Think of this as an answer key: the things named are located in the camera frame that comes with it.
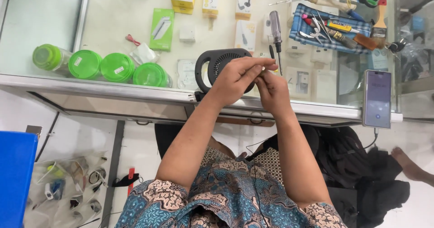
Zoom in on plastic bag of cables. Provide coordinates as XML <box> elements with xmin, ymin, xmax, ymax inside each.
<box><xmin>23</xmin><ymin>152</ymin><xmax>110</xmax><ymax>228</ymax></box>

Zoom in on wooden paint brush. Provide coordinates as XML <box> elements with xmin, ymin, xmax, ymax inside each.
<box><xmin>370</xmin><ymin>0</ymin><xmax>389</xmax><ymax>49</ymax></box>

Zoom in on black backpack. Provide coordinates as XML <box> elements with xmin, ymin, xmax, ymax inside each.
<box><xmin>301</xmin><ymin>124</ymin><xmax>411</xmax><ymax>228</ymax></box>

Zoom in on green-lidded clear jar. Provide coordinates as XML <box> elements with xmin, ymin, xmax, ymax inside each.
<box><xmin>132</xmin><ymin>62</ymin><xmax>173</xmax><ymax>88</ymax></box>
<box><xmin>32</xmin><ymin>44</ymin><xmax>74</xmax><ymax>76</ymax></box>
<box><xmin>68</xmin><ymin>50</ymin><xmax>103</xmax><ymax>81</ymax></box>
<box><xmin>100</xmin><ymin>52</ymin><xmax>136</xmax><ymax>83</ymax></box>

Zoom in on white blister packet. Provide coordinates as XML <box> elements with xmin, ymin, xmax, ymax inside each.
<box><xmin>177</xmin><ymin>59</ymin><xmax>199</xmax><ymax>91</ymax></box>

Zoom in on blue batik shirt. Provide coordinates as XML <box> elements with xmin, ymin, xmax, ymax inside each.
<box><xmin>114</xmin><ymin>146</ymin><xmax>349</xmax><ymax>228</ymax></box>

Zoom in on smartphone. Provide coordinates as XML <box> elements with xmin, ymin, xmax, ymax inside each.
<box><xmin>362</xmin><ymin>69</ymin><xmax>392</xmax><ymax>130</ymax></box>

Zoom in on pink cable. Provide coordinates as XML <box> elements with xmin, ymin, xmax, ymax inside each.
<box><xmin>125</xmin><ymin>34</ymin><xmax>142</xmax><ymax>47</ymax></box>

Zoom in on yellow white cable packet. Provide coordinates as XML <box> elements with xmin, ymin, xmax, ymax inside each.
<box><xmin>202</xmin><ymin>0</ymin><xmax>225</xmax><ymax>19</ymax></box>

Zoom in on green product box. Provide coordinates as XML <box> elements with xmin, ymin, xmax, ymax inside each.
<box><xmin>149</xmin><ymin>8</ymin><xmax>175</xmax><ymax>52</ymax></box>

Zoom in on group of white accessory packets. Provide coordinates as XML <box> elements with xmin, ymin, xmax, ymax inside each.
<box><xmin>260</xmin><ymin>14</ymin><xmax>340</xmax><ymax>105</ymax></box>

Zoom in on yellow glue tube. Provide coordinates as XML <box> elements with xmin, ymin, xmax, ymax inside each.
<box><xmin>323</xmin><ymin>19</ymin><xmax>361</xmax><ymax>35</ymax></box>

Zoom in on blue plaid cloth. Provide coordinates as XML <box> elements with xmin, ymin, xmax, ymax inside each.
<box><xmin>289</xmin><ymin>3</ymin><xmax>373</xmax><ymax>55</ymax></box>

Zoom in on white charger adapter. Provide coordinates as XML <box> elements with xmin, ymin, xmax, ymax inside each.
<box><xmin>179</xmin><ymin>26</ymin><xmax>196</xmax><ymax>44</ymax></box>

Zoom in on brown-handled tool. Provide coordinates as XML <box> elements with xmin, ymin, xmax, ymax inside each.
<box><xmin>353</xmin><ymin>33</ymin><xmax>379</xmax><ymax>51</ymax></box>

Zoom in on red-handled tool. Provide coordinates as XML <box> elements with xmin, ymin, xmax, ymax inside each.
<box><xmin>301</xmin><ymin>14</ymin><xmax>340</xmax><ymax>28</ymax></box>

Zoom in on glass side cabinet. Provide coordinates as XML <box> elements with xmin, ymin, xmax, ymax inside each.
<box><xmin>395</xmin><ymin>0</ymin><xmax>434</xmax><ymax>123</ymax></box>

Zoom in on silver pliers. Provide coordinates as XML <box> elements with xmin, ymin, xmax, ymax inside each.
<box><xmin>299</xmin><ymin>30</ymin><xmax>328</xmax><ymax>45</ymax></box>

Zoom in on bunch of keys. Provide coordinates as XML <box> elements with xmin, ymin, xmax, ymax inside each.
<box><xmin>386</xmin><ymin>39</ymin><xmax>406</xmax><ymax>54</ymax></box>

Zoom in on yellow white earphone packet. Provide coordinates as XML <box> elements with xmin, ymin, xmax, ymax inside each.
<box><xmin>235</xmin><ymin>0</ymin><xmax>253</xmax><ymax>21</ymax></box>

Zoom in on metal tweezers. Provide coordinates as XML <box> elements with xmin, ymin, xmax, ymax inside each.
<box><xmin>316</xmin><ymin>10</ymin><xmax>333</xmax><ymax>41</ymax></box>

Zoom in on black portable fan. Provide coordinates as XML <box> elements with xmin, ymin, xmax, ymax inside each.
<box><xmin>194</xmin><ymin>48</ymin><xmax>257</xmax><ymax>102</ymax></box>

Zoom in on black charging cable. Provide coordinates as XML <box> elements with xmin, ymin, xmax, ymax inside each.
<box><xmin>338</xmin><ymin>128</ymin><xmax>380</xmax><ymax>154</ymax></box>

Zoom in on person's left hand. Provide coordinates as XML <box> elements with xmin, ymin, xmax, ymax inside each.
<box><xmin>208</xmin><ymin>56</ymin><xmax>279</xmax><ymax>107</ymax></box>

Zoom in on thin black earphone cable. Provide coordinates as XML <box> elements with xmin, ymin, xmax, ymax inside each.
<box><xmin>245</xmin><ymin>138</ymin><xmax>273</xmax><ymax>228</ymax></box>

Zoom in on blue plastic crate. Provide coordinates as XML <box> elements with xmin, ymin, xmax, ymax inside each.
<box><xmin>0</xmin><ymin>130</ymin><xmax>39</xmax><ymax>228</ymax></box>

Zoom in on blue-handled tool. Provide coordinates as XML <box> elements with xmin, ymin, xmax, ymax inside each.
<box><xmin>304</xmin><ymin>0</ymin><xmax>366</xmax><ymax>22</ymax></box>

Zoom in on small clear plastic bag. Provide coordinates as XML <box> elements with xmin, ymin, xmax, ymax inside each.
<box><xmin>130</xmin><ymin>43</ymin><xmax>157</xmax><ymax>64</ymax></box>

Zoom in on glass display counter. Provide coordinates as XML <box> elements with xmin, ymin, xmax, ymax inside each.
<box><xmin>0</xmin><ymin>0</ymin><xmax>404</xmax><ymax>127</ymax></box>

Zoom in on red strip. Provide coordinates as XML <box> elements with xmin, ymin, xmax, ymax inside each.
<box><xmin>127</xmin><ymin>167</ymin><xmax>136</xmax><ymax>197</ymax></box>

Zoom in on wooden-handled tool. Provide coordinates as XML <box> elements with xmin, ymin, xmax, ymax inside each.
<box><xmin>325</xmin><ymin>26</ymin><xmax>359</xmax><ymax>50</ymax></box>

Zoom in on person's right hand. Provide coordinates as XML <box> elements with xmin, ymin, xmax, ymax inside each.
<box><xmin>254</xmin><ymin>69</ymin><xmax>293</xmax><ymax>119</ymax></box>

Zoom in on clear-handled screwdriver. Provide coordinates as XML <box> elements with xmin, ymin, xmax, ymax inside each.
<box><xmin>269</xmin><ymin>10</ymin><xmax>284</xmax><ymax>76</ymax></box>

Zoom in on black face mask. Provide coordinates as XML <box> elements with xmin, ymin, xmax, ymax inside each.
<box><xmin>111</xmin><ymin>173</ymin><xmax>144</xmax><ymax>188</ymax></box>

